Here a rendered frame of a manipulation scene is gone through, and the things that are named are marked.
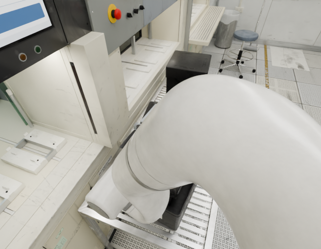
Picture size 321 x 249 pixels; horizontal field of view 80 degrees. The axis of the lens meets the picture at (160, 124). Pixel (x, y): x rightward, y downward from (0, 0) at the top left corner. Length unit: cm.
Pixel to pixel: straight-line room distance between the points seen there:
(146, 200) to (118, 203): 11
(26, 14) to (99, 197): 48
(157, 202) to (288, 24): 464
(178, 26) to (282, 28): 307
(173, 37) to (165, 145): 203
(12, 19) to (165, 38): 173
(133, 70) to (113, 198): 130
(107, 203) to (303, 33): 479
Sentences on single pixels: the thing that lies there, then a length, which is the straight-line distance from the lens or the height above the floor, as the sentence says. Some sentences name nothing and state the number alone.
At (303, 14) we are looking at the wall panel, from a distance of 484.
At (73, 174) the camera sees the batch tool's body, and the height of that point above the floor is 87.
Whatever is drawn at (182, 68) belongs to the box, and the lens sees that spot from 136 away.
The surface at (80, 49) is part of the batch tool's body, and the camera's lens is 73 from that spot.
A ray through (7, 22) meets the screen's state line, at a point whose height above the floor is 151.
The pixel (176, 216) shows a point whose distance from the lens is 78.
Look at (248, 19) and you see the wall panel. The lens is 476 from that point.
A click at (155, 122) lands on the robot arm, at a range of 16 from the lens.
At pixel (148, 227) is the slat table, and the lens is 94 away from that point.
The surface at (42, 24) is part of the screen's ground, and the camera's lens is 67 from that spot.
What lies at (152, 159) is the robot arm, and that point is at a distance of 18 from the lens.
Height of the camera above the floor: 165
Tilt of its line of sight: 44 degrees down
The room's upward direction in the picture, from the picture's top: straight up
